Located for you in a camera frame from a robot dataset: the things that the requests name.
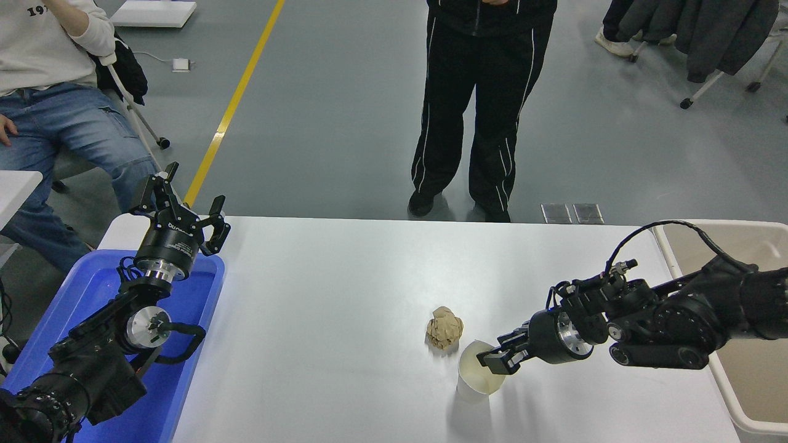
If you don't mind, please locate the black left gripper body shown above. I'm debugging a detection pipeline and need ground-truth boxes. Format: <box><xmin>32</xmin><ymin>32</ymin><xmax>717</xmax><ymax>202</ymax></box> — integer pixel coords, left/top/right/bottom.
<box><xmin>134</xmin><ymin>223</ymin><xmax>203</xmax><ymax>274</ymax></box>

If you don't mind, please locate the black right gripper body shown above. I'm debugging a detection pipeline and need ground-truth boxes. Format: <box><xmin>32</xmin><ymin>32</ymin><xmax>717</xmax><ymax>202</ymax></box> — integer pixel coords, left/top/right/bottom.
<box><xmin>528</xmin><ymin>309</ymin><xmax>570</xmax><ymax>365</ymax></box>

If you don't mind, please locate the white paper cup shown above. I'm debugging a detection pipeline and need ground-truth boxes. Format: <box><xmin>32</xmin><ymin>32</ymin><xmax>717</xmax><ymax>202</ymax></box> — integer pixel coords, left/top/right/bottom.
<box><xmin>457</xmin><ymin>340</ymin><xmax>507</xmax><ymax>405</ymax></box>

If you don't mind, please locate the crumpled tan paper ball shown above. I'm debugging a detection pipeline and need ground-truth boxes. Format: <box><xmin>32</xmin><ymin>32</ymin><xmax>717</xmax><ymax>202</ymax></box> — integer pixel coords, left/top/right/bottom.
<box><xmin>426</xmin><ymin>306</ymin><xmax>464</xmax><ymax>351</ymax></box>

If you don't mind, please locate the blue plastic tray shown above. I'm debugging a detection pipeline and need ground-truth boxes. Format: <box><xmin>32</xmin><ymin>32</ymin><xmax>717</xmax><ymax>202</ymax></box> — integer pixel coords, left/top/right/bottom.
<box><xmin>0</xmin><ymin>249</ymin><xmax>225</xmax><ymax>443</ymax></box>

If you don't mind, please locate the white-framed wheeled chair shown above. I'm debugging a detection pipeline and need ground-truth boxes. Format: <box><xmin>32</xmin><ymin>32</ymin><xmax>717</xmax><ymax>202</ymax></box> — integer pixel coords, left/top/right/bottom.
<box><xmin>51</xmin><ymin>52</ymin><xmax>172</xmax><ymax>193</ymax></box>

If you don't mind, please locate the person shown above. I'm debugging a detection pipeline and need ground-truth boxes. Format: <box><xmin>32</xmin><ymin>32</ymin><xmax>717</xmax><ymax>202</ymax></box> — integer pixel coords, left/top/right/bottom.
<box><xmin>408</xmin><ymin>0</ymin><xmax>558</xmax><ymax>223</ymax></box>
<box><xmin>595</xmin><ymin>0</ymin><xmax>678</xmax><ymax>58</ymax></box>
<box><xmin>0</xmin><ymin>0</ymin><xmax>159</xmax><ymax>274</ymax></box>

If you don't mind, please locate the small white table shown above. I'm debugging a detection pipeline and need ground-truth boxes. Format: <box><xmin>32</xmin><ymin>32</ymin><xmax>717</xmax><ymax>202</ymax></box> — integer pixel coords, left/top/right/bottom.
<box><xmin>0</xmin><ymin>170</ymin><xmax>44</xmax><ymax>231</ymax></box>

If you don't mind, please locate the white flat platform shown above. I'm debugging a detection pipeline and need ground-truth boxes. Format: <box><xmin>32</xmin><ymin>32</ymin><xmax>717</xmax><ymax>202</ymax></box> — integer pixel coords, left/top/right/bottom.
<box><xmin>110</xmin><ymin>0</ymin><xmax>198</xmax><ymax>29</ymax></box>

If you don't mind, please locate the large pale plastic bin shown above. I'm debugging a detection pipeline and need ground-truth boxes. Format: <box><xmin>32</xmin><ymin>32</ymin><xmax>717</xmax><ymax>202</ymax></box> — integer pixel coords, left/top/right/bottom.
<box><xmin>653</xmin><ymin>220</ymin><xmax>788</xmax><ymax>436</ymax></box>

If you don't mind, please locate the dark grey jacket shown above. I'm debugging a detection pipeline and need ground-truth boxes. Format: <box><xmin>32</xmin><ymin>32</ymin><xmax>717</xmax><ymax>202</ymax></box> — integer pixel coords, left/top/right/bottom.
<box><xmin>617</xmin><ymin>0</ymin><xmax>779</xmax><ymax>84</ymax></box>

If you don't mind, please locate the black cable bundle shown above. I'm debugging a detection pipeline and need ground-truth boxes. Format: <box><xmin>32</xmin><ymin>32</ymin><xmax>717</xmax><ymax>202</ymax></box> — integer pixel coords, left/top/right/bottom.
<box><xmin>0</xmin><ymin>277</ymin><xmax>22</xmax><ymax>376</ymax></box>

